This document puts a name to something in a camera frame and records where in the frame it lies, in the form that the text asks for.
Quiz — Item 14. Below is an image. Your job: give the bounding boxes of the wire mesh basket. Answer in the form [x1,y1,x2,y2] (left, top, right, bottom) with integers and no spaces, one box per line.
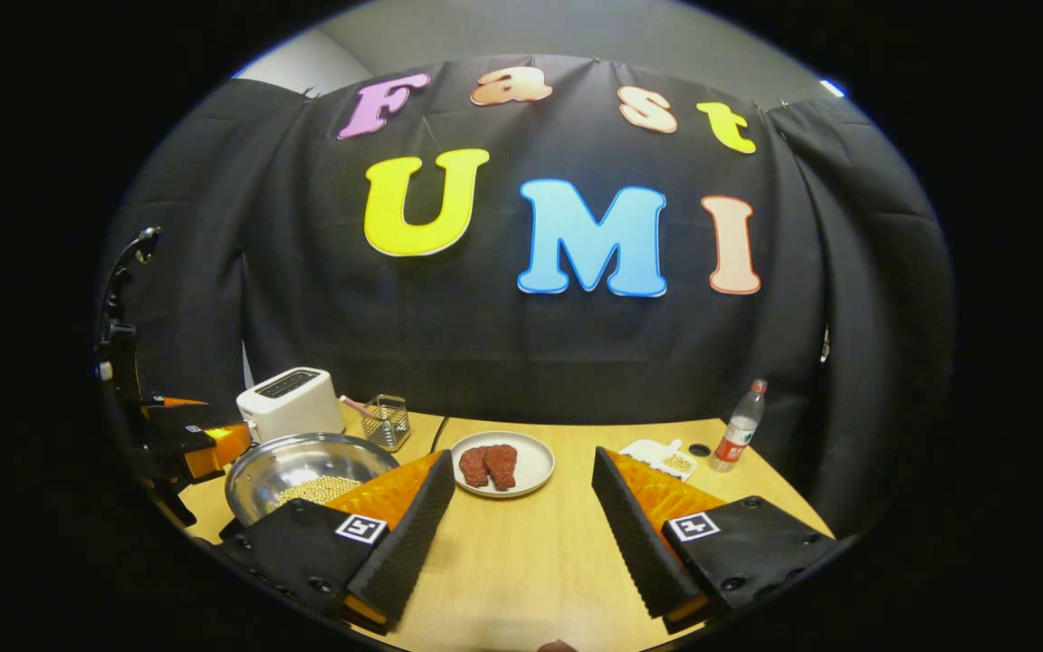
[360,394,412,453]

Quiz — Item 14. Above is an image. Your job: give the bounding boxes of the white toaster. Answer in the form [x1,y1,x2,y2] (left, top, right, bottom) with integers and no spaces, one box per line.
[236,367,347,445]

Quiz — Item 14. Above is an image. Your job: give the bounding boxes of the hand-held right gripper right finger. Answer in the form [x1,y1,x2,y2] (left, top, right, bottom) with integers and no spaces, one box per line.
[590,446,839,624]

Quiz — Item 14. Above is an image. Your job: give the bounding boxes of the white round plate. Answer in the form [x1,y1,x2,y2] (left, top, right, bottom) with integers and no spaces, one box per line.
[449,431,557,499]

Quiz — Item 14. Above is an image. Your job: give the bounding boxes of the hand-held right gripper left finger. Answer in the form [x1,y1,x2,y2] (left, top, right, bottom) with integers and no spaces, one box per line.
[214,448,456,633]

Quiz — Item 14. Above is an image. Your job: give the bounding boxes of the black backdrop cloth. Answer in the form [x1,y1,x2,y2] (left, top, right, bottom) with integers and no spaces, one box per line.
[96,54,957,544]

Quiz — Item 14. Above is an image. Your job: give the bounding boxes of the stainless steel pot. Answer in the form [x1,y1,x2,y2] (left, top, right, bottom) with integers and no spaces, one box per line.
[225,433,401,528]

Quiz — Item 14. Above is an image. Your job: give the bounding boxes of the clear plastic water bottle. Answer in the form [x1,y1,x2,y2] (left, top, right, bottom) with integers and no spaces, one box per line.
[710,379,769,473]

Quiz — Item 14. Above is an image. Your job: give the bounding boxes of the red meat patty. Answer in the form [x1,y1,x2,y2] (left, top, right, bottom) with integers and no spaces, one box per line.
[483,444,520,492]
[458,446,492,490]

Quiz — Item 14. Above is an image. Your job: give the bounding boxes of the white divided bean dish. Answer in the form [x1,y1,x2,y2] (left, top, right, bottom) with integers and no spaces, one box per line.
[619,438,698,481]

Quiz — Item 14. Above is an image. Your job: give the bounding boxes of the pile of soybeans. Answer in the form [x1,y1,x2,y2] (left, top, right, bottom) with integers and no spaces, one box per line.
[277,475,364,506]

